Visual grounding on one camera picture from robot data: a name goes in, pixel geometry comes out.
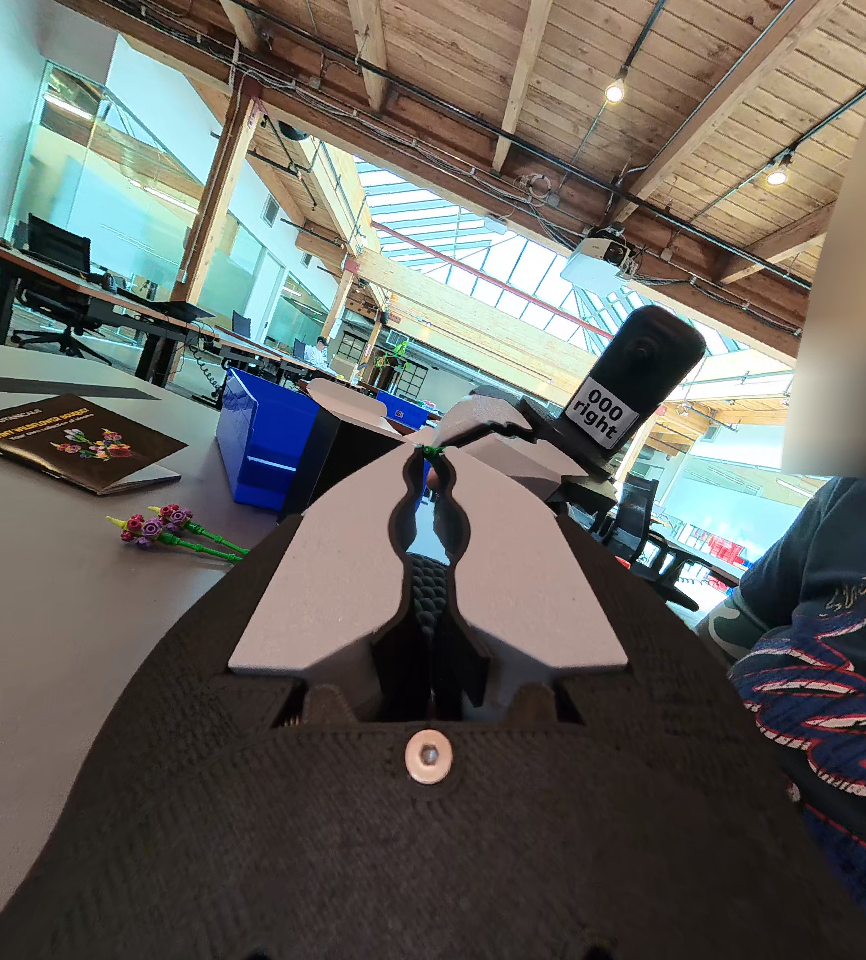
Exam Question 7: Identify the large blue storage bin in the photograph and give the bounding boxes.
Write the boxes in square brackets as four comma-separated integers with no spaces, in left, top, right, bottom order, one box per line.
[215,366,329,513]

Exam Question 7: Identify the white ceiling projector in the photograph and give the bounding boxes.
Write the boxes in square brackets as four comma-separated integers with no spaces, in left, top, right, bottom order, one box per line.
[559,223,642,297]

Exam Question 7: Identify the person's right forearm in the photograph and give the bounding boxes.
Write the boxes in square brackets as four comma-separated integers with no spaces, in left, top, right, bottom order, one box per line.
[694,588,749,665]

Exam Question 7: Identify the row of red bins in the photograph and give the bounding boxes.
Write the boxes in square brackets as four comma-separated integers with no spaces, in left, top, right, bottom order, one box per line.
[691,525,745,565]

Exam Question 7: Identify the black desk mat strip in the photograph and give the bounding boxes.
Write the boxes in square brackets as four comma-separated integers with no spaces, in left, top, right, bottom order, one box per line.
[0,372,160,402]

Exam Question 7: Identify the blue red printed shirt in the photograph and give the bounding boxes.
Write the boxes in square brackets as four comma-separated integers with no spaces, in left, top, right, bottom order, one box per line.
[725,476,866,960]

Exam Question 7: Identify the long wooden office desk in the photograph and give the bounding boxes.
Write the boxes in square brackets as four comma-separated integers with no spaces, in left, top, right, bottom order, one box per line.
[0,225,216,387]

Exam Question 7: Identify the purple toy flower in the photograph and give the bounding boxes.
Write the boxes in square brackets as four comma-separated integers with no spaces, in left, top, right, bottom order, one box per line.
[146,504,251,558]
[106,513,242,565]

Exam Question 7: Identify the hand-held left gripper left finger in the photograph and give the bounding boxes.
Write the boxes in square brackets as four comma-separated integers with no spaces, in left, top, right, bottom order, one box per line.
[229,442,434,725]

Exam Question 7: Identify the potted green plant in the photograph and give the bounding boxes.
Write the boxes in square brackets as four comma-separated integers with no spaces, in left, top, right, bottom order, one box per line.
[376,341,413,391]

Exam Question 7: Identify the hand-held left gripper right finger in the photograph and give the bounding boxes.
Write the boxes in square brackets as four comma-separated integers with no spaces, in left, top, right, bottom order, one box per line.
[427,448,630,723]

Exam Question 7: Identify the grey desk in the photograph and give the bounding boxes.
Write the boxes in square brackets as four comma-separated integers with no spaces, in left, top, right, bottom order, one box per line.
[0,337,306,960]

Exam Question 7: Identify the dark flower instruction booklet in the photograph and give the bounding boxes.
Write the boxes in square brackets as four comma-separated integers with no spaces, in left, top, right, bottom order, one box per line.
[0,393,188,498]

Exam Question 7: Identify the black office chair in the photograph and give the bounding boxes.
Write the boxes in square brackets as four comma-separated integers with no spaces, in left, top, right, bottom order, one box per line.
[601,476,700,612]
[11,213,115,366]

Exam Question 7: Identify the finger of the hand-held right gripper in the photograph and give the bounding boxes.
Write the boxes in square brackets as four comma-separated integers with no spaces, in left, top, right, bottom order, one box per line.
[454,432,591,513]
[433,393,535,451]

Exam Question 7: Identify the black box white flaps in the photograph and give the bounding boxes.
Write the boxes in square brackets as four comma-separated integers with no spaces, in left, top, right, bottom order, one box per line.
[277,377,434,526]

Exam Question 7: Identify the blue bin white label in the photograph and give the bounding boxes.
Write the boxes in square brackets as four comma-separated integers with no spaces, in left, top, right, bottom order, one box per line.
[376,390,430,430]

